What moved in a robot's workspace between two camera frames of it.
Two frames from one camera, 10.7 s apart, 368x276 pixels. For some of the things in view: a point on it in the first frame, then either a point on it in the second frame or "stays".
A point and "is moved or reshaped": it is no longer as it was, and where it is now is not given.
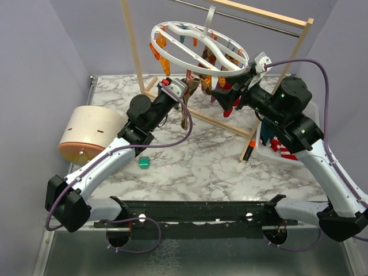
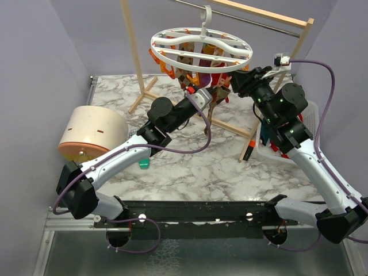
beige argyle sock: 209,56 → 181,74
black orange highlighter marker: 252,145 stays
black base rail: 195,219 stays
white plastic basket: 312,111 stays
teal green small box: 144,162 stays
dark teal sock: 267,130 stays
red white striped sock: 276,145 stays
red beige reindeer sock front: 228,98 → 220,88
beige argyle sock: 191,86 → 219,92
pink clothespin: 190,77 → 222,81
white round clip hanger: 235,69 is moved or reshaped
